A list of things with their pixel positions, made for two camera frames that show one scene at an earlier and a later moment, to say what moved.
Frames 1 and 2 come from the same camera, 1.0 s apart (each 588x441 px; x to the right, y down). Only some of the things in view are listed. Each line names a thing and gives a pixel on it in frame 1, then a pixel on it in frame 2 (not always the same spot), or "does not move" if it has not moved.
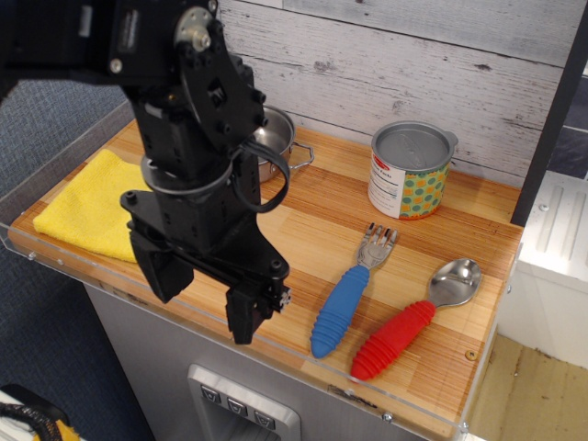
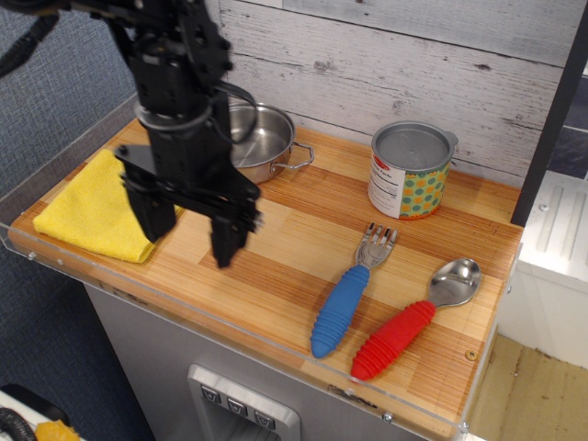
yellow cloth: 89,213 does not move
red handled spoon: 453,282 does not move
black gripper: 217,232 -> 189,161
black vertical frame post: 545,155 does not move
